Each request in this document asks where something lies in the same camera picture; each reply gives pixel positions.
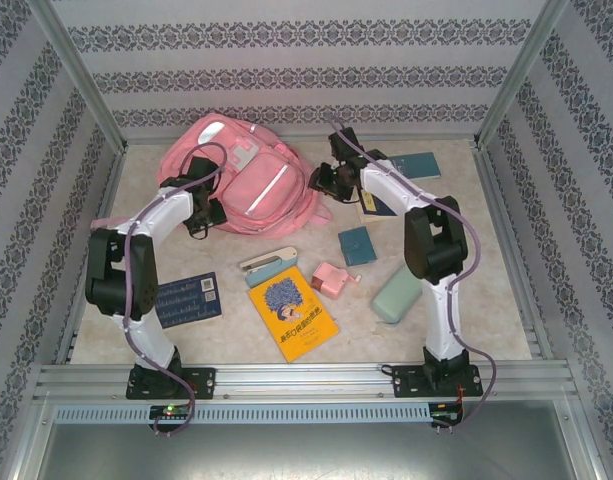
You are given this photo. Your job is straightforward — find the slotted grey cable duct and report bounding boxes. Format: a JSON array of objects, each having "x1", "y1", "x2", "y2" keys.
[{"x1": 52, "y1": 402, "x2": 433, "y2": 424}]

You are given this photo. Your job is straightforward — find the pink school backpack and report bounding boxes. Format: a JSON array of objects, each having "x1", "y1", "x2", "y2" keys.
[{"x1": 89, "y1": 112, "x2": 333, "y2": 240}]

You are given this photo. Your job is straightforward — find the aluminium corner post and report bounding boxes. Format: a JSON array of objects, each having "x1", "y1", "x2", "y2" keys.
[
  {"x1": 471, "y1": 0, "x2": 571, "y2": 150},
  {"x1": 26, "y1": 0, "x2": 128, "y2": 152}
]

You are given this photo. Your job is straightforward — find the yellow illustrated book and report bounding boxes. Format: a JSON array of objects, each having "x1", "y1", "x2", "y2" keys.
[{"x1": 246, "y1": 265, "x2": 340, "y2": 364}]

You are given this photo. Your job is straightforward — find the small teal snap notebook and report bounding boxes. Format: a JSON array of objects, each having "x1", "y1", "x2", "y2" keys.
[{"x1": 337, "y1": 226, "x2": 378, "y2": 268}]

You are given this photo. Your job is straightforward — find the left controller circuit board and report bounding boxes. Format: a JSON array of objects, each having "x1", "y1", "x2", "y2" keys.
[{"x1": 148, "y1": 403, "x2": 194, "y2": 421}]

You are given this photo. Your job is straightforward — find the right controller circuit board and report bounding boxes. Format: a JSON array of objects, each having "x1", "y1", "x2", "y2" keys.
[{"x1": 429, "y1": 401, "x2": 466, "y2": 427}]

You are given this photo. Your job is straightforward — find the mint green pencil case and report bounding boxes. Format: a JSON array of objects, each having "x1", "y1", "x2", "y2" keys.
[{"x1": 370, "y1": 264, "x2": 426, "y2": 326}]

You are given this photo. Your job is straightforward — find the steel sheet panel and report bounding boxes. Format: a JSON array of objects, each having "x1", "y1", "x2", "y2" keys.
[{"x1": 33, "y1": 399, "x2": 605, "y2": 480}]

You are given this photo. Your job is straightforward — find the controller circuit board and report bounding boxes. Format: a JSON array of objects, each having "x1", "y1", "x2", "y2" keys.
[
  {"x1": 148, "y1": 403, "x2": 194, "y2": 421},
  {"x1": 429, "y1": 401, "x2": 466, "y2": 427}
]

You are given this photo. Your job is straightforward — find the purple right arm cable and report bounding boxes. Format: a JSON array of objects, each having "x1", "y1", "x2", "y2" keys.
[{"x1": 327, "y1": 117, "x2": 497, "y2": 434}]

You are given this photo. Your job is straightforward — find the teal thin notebook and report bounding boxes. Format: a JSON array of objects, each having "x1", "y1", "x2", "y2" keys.
[{"x1": 384, "y1": 151, "x2": 443, "y2": 182}]

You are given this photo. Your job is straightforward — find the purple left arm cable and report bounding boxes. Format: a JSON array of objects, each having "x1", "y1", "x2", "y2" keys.
[{"x1": 123, "y1": 142, "x2": 228, "y2": 437}]

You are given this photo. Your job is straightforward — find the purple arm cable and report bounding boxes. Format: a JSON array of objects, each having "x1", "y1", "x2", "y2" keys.
[
  {"x1": 327, "y1": 117, "x2": 497, "y2": 434},
  {"x1": 123, "y1": 142, "x2": 228, "y2": 437}
]

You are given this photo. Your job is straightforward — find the white and blue stapler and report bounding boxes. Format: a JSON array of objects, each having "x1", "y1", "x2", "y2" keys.
[{"x1": 238, "y1": 245, "x2": 299, "y2": 290}]

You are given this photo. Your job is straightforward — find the aluminium front rail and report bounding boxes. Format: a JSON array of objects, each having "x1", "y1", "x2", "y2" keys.
[{"x1": 34, "y1": 362, "x2": 573, "y2": 401}]

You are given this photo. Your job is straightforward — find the pink pencil sharpener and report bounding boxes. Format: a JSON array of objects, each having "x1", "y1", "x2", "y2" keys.
[{"x1": 310, "y1": 261, "x2": 362, "y2": 300}]

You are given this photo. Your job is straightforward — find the aluminium side rail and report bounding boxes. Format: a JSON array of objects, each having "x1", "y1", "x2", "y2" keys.
[
  {"x1": 53, "y1": 149, "x2": 128, "y2": 365},
  {"x1": 473, "y1": 147, "x2": 556, "y2": 360}
]

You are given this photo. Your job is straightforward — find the navy book with yellow label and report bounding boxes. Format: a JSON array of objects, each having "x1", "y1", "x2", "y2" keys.
[{"x1": 356, "y1": 191, "x2": 403, "y2": 225}]

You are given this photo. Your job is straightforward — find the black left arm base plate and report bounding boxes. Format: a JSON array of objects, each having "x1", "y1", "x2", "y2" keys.
[{"x1": 127, "y1": 366, "x2": 218, "y2": 402}]

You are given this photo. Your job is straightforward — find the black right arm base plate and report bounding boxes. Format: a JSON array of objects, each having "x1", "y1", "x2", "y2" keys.
[{"x1": 390, "y1": 363, "x2": 482, "y2": 399}]

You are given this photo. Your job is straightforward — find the dark blue QR code book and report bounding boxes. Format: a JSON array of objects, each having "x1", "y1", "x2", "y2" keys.
[{"x1": 154, "y1": 271, "x2": 225, "y2": 330}]

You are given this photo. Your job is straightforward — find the aluminium back rail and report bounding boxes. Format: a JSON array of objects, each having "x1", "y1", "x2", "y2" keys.
[{"x1": 121, "y1": 131, "x2": 482, "y2": 146}]

